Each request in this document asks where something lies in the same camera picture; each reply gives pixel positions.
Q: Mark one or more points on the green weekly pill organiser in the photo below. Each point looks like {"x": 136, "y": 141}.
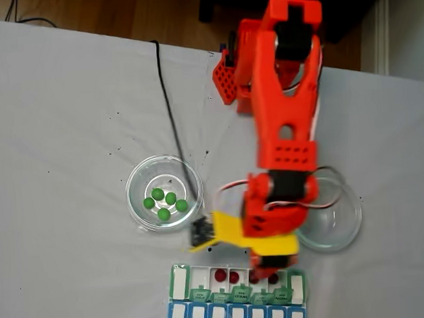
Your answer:
{"x": 179, "y": 285}

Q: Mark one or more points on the camera board on yellow mount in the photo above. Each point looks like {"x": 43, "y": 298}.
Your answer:
{"x": 226, "y": 229}

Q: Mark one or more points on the green candy pill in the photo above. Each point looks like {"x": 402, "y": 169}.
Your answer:
{"x": 149, "y": 202}
{"x": 181, "y": 205}
{"x": 170, "y": 198}
{"x": 163, "y": 214}
{"x": 158, "y": 193}

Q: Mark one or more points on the glass bowl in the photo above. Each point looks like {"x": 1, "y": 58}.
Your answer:
{"x": 140, "y": 178}
{"x": 340, "y": 223}

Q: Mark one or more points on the red candy pill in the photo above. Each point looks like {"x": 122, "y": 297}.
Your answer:
{"x": 274, "y": 279}
{"x": 235, "y": 276}
{"x": 220, "y": 275}
{"x": 253, "y": 280}

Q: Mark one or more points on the white table cloth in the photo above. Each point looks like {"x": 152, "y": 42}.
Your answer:
{"x": 50, "y": 141}

